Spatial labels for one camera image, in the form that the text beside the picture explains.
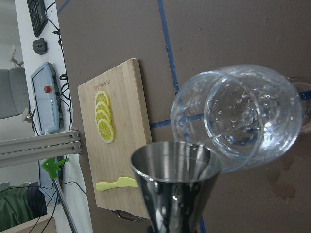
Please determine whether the steel cocktail jigger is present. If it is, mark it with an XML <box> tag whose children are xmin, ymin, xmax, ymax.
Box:
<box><xmin>130</xmin><ymin>141</ymin><xmax>221</xmax><ymax>233</ymax></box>

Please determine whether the clear wine glass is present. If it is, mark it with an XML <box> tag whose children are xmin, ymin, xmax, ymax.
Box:
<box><xmin>171</xmin><ymin>65</ymin><xmax>311</xmax><ymax>173</ymax></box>

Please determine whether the bamboo cutting board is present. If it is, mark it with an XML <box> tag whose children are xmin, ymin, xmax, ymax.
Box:
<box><xmin>77</xmin><ymin>58</ymin><xmax>153</xmax><ymax>220</ymax></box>

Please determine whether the lemon slice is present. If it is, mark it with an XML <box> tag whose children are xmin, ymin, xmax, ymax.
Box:
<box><xmin>94</xmin><ymin>90</ymin><xmax>110</xmax><ymax>107</ymax></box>
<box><xmin>95</xmin><ymin>101</ymin><xmax>111</xmax><ymax>116</ymax></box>
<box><xmin>95</xmin><ymin>110</ymin><xmax>111</xmax><ymax>123</ymax></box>
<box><xmin>97</xmin><ymin>119</ymin><xmax>115</xmax><ymax>144</ymax></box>

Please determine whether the yellow plastic knife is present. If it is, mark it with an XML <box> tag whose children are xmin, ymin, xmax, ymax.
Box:
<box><xmin>95</xmin><ymin>177</ymin><xmax>138</xmax><ymax>191</ymax></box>

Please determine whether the blue teach pendant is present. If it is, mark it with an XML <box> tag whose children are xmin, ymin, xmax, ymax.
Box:
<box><xmin>31</xmin><ymin>62</ymin><xmax>63</xmax><ymax>135</ymax></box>

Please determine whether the long blue tape strip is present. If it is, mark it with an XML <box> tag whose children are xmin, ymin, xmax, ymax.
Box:
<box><xmin>157</xmin><ymin>0</ymin><xmax>207</xmax><ymax>233</ymax></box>

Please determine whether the green grabber tool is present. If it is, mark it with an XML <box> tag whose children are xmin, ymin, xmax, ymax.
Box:
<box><xmin>41</xmin><ymin>158</ymin><xmax>78</xmax><ymax>233</ymax></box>

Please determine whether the grey computer mouse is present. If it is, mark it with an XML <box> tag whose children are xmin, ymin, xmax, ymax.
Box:
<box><xmin>32</xmin><ymin>38</ymin><xmax>48</xmax><ymax>55</ymax></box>

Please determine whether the grey office chair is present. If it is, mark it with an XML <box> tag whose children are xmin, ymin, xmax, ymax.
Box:
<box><xmin>0</xmin><ymin>45</ymin><xmax>31</xmax><ymax>122</ymax></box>

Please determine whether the black keyboard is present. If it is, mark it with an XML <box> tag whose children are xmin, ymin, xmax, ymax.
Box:
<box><xmin>27</xmin><ymin>0</ymin><xmax>48</xmax><ymax>38</ymax></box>

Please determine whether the aluminium frame post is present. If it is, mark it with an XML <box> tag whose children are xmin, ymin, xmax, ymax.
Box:
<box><xmin>0</xmin><ymin>131</ymin><xmax>82</xmax><ymax>168</ymax></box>

